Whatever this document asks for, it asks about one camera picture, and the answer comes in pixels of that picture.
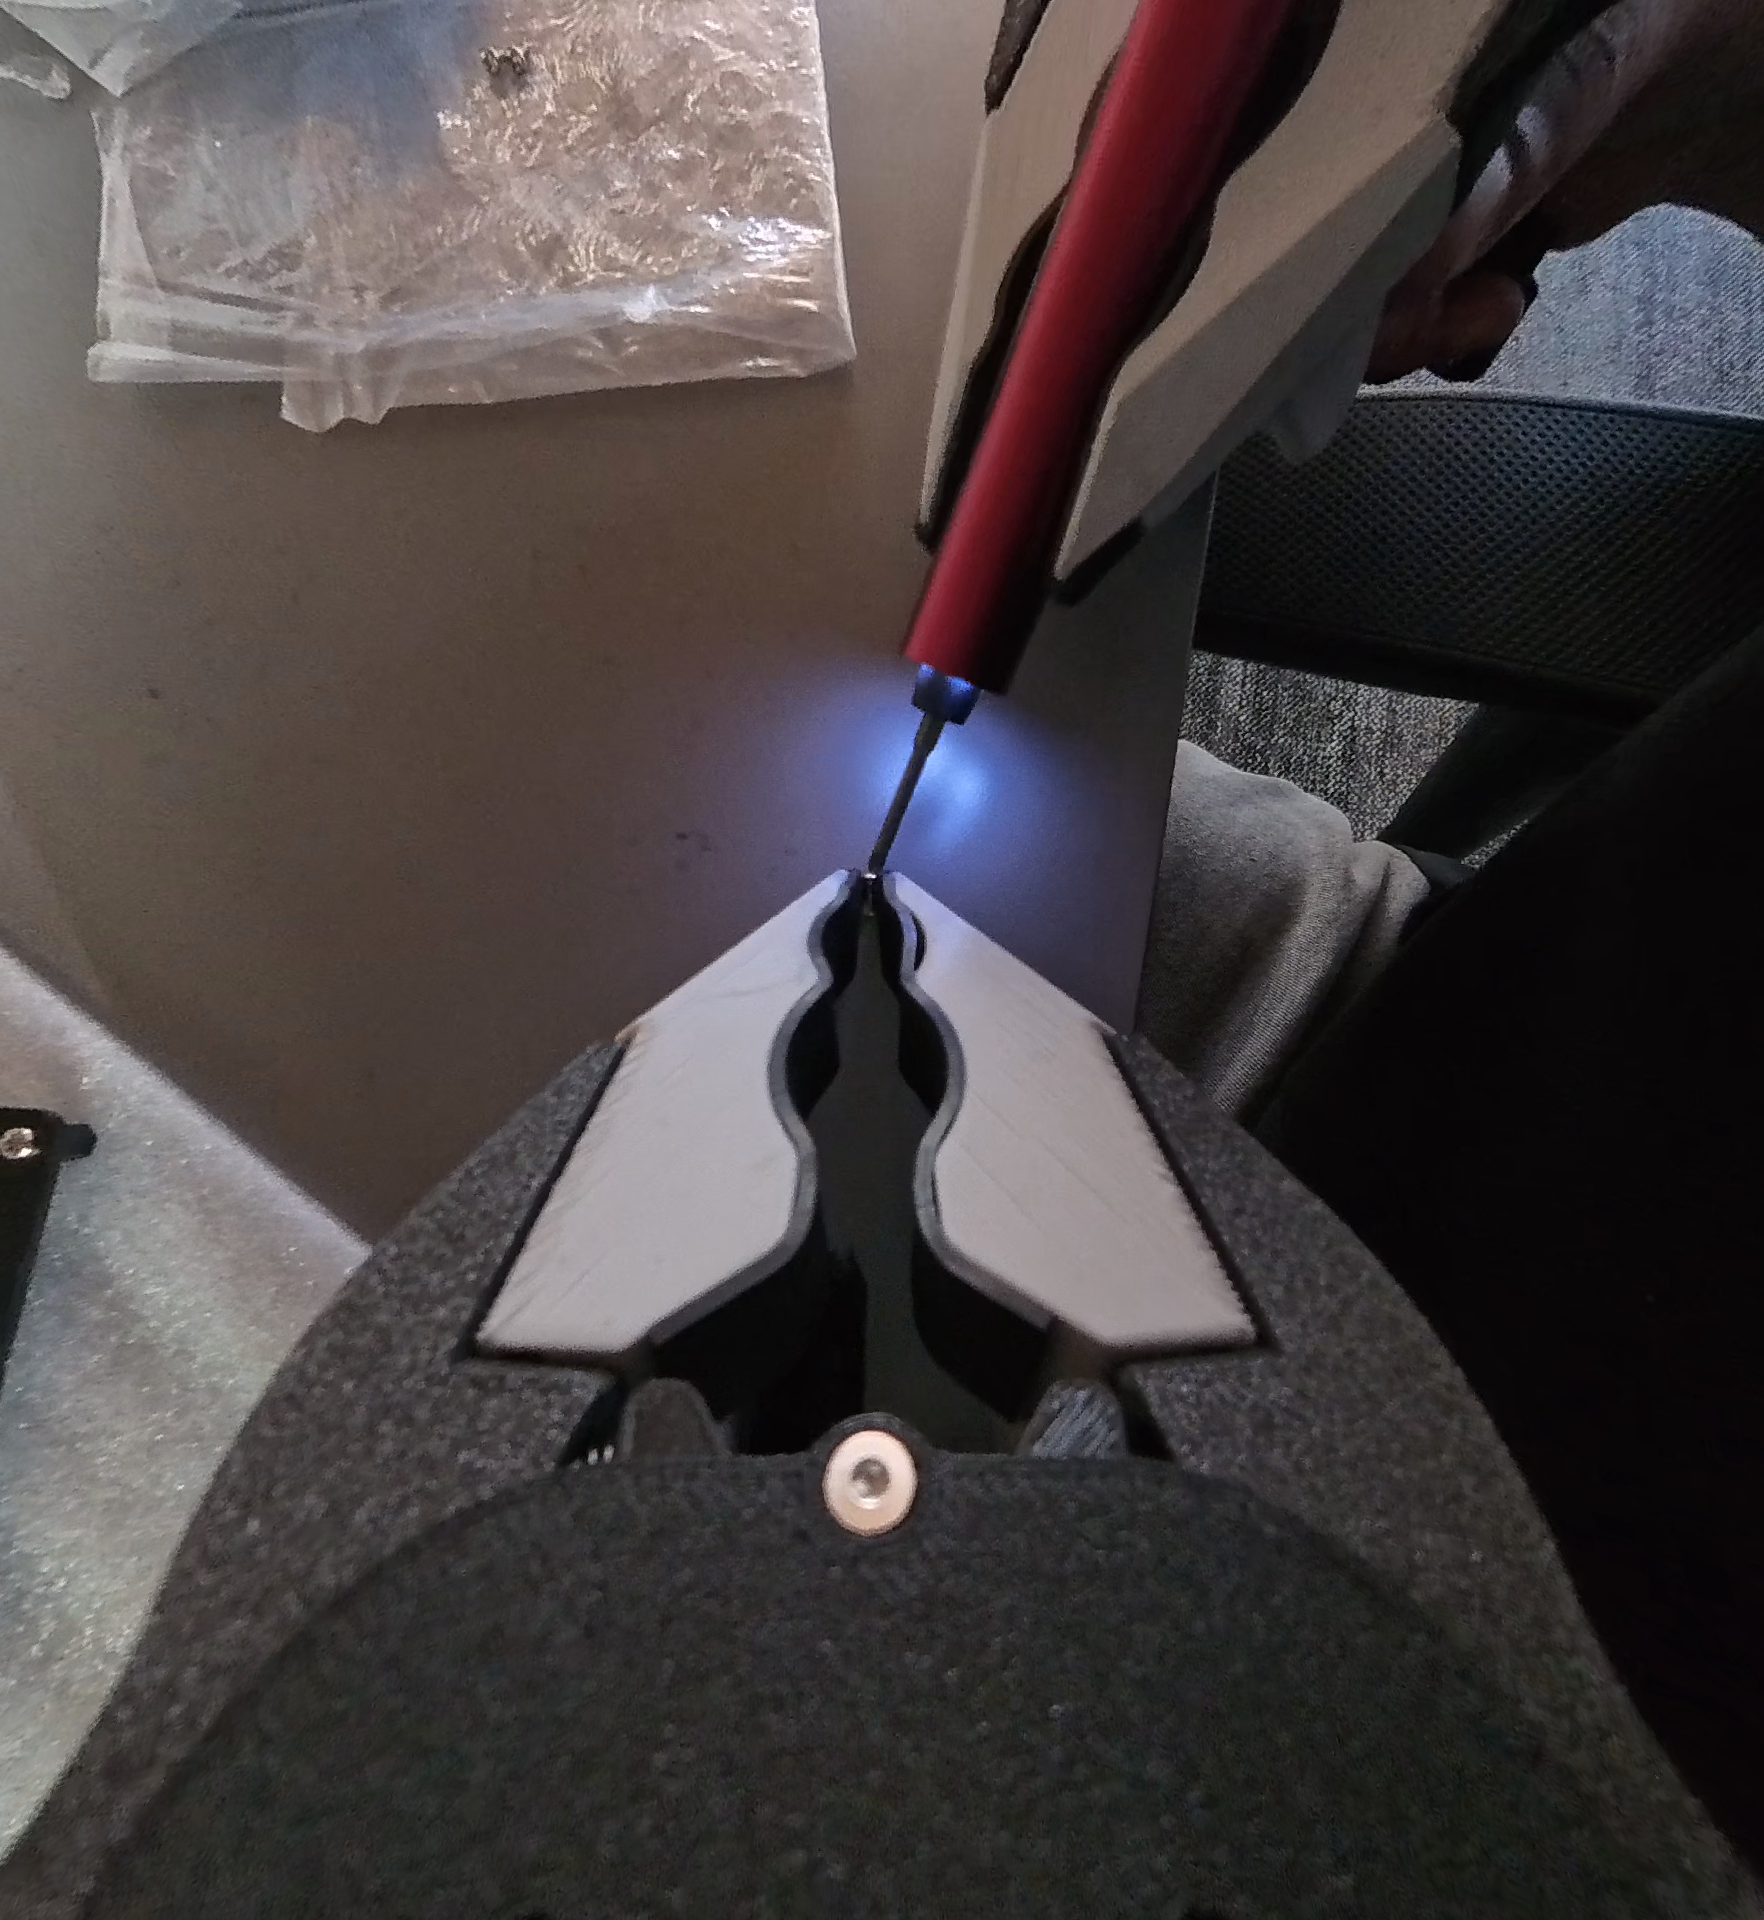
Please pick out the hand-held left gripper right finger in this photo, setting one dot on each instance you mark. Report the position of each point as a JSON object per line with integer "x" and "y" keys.
{"x": 1076, "y": 1186}

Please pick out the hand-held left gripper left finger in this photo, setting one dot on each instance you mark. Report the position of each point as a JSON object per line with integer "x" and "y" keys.
{"x": 657, "y": 1186}

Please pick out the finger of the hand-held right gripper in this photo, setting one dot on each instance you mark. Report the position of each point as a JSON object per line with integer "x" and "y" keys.
{"x": 1018, "y": 167}
{"x": 1316, "y": 194}

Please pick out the red electric screwdriver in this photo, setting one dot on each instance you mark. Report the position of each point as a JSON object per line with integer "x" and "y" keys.
{"x": 1092, "y": 345}

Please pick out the grey desk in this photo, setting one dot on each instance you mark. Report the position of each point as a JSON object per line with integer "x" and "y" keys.
{"x": 446, "y": 676}

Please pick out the person's right hand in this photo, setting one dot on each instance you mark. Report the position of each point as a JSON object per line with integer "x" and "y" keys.
{"x": 1437, "y": 324}

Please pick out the person's grey trousers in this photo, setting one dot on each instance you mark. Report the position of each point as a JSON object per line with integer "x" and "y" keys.
{"x": 1274, "y": 930}

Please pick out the black mesh chair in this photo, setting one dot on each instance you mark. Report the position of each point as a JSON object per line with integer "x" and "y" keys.
{"x": 1498, "y": 524}

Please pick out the person's dark shirt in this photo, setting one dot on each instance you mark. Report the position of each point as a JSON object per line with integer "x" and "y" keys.
{"x": 1574, "y": 1200}

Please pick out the large clear plastic bag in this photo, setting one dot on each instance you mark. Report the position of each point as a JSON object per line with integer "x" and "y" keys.
{"x": 492, "y": 227}

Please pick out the white foam sheet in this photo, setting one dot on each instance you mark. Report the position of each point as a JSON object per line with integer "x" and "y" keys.
{"x": 147, "y": 1352}

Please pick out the crumpled clear plastic bag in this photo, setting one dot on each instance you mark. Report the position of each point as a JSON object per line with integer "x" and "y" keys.
{"x": 103, "y": 45}

